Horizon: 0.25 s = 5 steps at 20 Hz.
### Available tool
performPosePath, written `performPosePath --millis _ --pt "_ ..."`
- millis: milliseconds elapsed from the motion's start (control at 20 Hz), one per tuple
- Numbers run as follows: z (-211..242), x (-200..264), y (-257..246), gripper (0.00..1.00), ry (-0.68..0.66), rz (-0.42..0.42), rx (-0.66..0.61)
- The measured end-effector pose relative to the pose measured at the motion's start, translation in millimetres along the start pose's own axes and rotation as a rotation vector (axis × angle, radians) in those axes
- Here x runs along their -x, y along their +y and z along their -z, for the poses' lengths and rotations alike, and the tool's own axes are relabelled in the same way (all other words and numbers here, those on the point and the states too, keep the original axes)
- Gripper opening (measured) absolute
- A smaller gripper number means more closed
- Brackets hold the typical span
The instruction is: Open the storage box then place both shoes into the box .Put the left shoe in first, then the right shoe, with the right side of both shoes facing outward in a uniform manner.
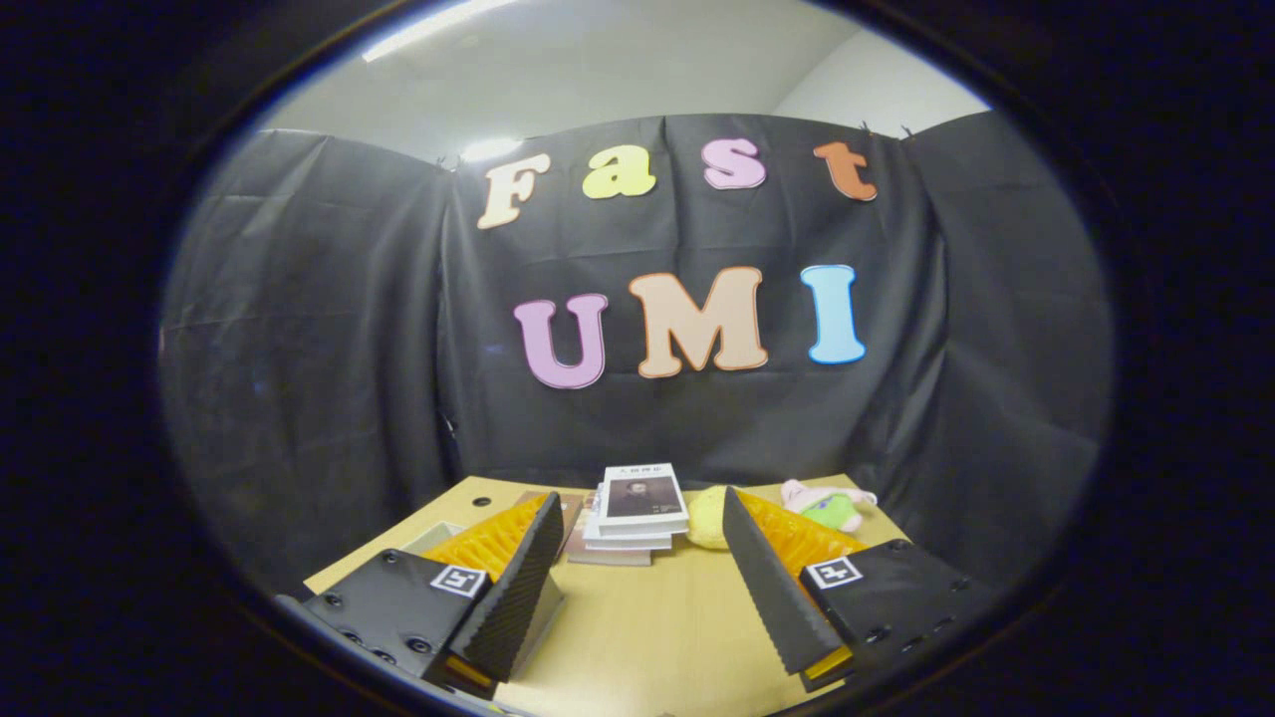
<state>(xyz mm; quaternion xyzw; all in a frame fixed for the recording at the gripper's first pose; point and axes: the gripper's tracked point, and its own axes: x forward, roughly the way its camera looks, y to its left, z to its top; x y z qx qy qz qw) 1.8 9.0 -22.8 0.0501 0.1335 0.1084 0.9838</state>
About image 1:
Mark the pink and green plush toy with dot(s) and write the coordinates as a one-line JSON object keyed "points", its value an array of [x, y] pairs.
{"points": [[827, 508]]}

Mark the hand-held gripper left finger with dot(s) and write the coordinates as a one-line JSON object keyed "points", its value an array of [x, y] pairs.
{"points": [[518, 588]]}

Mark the cream fabric storage box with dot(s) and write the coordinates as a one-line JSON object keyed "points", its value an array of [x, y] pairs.
{"points": [[438, 538]]}

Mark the tan book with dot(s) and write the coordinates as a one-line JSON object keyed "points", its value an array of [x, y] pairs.
{"points": [[608, 558]]}

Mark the yellow round plush cushion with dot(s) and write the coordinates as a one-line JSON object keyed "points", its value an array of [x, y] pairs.
{"points": [[707, 518]]}

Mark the brown cover book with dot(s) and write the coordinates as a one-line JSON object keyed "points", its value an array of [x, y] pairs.
{"points": [[573, 518]]}

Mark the black backdrop cloth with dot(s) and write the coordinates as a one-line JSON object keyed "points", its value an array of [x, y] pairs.
{"points": [[398, 349]]}

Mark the white portrait cover book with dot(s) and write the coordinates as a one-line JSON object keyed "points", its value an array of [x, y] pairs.
{"points": [[642, 498]]}

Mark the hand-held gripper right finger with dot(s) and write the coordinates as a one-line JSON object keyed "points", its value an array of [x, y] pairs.
{"points": [[772, 588]]}

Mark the plain white book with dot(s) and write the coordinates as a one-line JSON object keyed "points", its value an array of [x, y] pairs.
{"points": [[623, 544]]}

